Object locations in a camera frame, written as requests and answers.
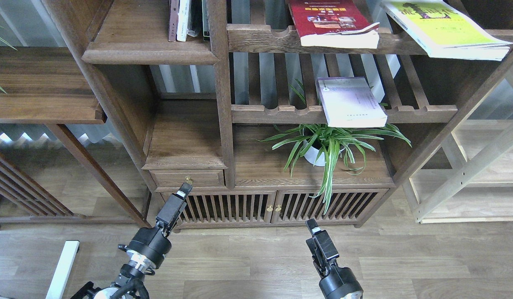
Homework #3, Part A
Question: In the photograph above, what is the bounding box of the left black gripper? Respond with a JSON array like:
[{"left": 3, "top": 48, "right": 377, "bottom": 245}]
[{"left": 128, "top": 182, "right": 193, "bottom": 269}]

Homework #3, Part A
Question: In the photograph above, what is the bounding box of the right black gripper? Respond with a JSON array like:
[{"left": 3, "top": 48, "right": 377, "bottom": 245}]
[{"left": 305, "top": 219, "right": 363, "bottom": 299}]

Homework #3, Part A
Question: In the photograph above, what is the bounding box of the pale purple white book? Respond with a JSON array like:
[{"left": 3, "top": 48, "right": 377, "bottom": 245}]
[{"left": 316, "top": 76, "right": 387, "bottom": 127}]

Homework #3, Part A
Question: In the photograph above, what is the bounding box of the yellow green book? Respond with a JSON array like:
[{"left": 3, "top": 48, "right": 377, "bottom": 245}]
[{"left": 380, "top": 0, "right": 511, "bottom": 61}]

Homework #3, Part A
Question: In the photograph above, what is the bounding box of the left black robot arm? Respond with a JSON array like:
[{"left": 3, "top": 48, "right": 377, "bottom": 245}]
[{"left": 72, "top": 177, "right": 193, "bottom": 299}]

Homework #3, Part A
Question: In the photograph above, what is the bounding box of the light wooden shelf unit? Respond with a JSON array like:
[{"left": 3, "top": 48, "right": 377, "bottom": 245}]
[{"left": 402, "top": 62, "right": 513, "bottom": 224}]

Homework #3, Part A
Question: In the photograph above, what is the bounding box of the white plant pot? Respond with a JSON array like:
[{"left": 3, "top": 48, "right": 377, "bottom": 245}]
[{"left": 304, "top": 140, "right": 325, "bottom": 167}]

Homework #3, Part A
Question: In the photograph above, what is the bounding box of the green spider plant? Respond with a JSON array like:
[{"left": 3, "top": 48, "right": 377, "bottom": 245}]
[{"left": 266, "top": 119, "right": 411, "bottom": 213}]

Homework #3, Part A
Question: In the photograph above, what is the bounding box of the dark wooden bookshelf cabinet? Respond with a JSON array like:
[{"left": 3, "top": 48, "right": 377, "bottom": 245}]
[{"left": 43, "top": 0, "right": 513, "bottom": 228}]

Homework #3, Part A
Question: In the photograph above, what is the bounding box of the dark wooden side table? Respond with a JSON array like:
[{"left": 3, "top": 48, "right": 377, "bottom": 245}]
[{"left": 0, "top": 46, "right": 149, "bottom": 226}]

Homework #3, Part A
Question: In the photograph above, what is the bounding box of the white base bar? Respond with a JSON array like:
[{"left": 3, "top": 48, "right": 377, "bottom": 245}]
[{"left": 45, "top": 240, "right": 80, "bottom": 299}]

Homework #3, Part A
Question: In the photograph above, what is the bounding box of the dark wooden slatted rack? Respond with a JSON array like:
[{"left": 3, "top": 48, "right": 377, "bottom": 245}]
[{"left": 0, "top": 153, "right": 105, "bottom": 224}]

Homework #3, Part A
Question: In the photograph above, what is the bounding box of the white upright book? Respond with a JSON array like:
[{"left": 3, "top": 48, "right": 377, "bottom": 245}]
[{"left": 176, "top": 0, "right": 191, "bottom": 42}]

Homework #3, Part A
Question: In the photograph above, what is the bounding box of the brown upright book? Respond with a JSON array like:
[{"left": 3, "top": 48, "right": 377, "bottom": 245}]
[{"left": 169, "top": 0, "right": 179, "bottom": 42}]

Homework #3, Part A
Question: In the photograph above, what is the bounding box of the dark green upright book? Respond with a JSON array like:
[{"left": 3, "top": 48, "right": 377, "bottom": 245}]
[{"left": 202, "top": 0, "right": 211, "bottom": 42}]

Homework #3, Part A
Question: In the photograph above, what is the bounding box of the red book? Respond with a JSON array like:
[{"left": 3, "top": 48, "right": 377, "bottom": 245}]
[{"left": 288, "top": 0, "right": 379, "bottom": 49}]

